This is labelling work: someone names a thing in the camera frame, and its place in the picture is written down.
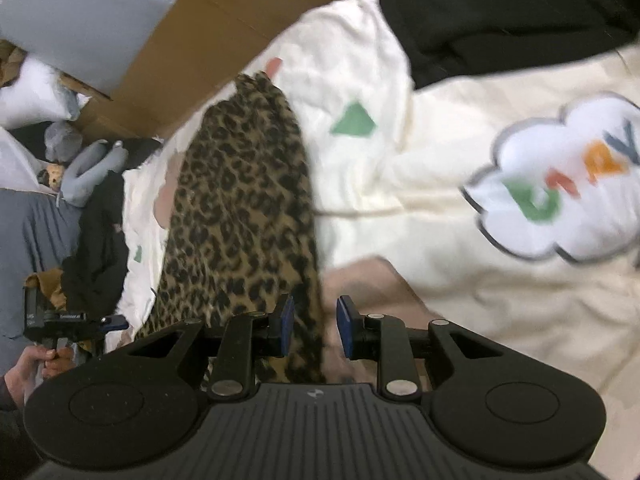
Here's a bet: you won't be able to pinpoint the white pillow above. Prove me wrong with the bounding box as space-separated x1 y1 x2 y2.
0 55 81 131

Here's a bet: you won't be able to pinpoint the grey neck pillow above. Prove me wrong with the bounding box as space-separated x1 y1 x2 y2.
60 140 130 208

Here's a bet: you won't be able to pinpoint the black crumpled cloth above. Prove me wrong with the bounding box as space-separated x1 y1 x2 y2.
120 137 163 171

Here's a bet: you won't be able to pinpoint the grey cabinet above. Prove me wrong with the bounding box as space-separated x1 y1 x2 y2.
0 0 193 96

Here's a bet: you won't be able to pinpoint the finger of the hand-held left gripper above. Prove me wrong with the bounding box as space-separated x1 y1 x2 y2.
96 312 132 333

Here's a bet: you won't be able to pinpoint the brown garment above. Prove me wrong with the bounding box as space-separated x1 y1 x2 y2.
25 267 68 311

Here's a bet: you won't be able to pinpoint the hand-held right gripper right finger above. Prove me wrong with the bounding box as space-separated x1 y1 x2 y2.
336 295 501 403

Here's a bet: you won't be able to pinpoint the small plush doll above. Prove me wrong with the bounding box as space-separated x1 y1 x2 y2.
36 162 66 192

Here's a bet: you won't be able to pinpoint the cream bear print blanket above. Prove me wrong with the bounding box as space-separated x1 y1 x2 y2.
120 0 640 480

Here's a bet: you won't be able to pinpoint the crumpled cardboard pieces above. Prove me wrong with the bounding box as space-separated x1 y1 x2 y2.
0 40 28 86

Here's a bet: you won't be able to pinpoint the brown cardboard sheet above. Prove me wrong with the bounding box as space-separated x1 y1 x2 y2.
72 0 373 141

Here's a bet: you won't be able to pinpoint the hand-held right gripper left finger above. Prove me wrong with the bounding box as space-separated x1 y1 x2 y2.
127 294 296 403

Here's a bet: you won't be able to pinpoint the clear plastic bag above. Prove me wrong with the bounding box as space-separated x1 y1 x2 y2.
44 121 83 163

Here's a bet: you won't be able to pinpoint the leopard print garment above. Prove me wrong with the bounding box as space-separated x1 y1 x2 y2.
134 71 328 386

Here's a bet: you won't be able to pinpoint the small cardboard box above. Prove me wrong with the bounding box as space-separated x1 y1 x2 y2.
60 72 113 133

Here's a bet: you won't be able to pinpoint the folded black garment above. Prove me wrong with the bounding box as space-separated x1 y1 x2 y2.
379 0 640 91

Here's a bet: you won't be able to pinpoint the person's left hand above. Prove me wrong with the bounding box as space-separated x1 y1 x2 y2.
5 346 76 411

